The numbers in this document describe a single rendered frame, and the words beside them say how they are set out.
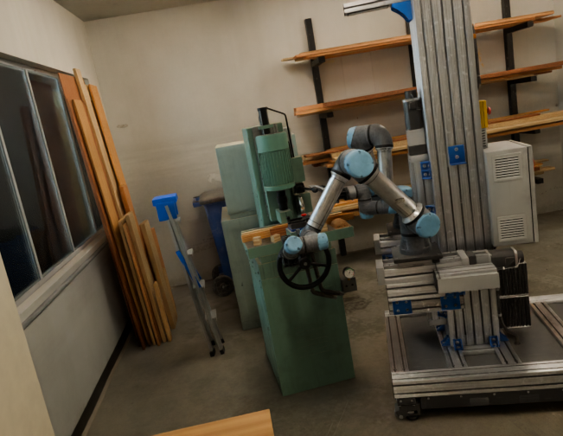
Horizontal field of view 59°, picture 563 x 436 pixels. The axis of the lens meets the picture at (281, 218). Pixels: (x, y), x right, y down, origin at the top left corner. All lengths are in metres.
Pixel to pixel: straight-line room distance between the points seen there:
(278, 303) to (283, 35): 3.08
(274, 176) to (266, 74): 2.49
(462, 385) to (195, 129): 3.52
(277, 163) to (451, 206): 0.92
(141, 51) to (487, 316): 3.85
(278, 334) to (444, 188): 1.19
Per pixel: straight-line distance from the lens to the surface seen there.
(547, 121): 5.44
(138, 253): 3.91
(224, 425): 1.96
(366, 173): 2.15
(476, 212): 2.65
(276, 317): 2.84
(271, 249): 2.72
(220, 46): 5.14
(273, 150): 2.73
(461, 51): 2.58
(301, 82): 5.16
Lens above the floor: 1.58
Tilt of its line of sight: 12 degrees down
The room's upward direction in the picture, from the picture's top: 10 degrees counter-clockwise
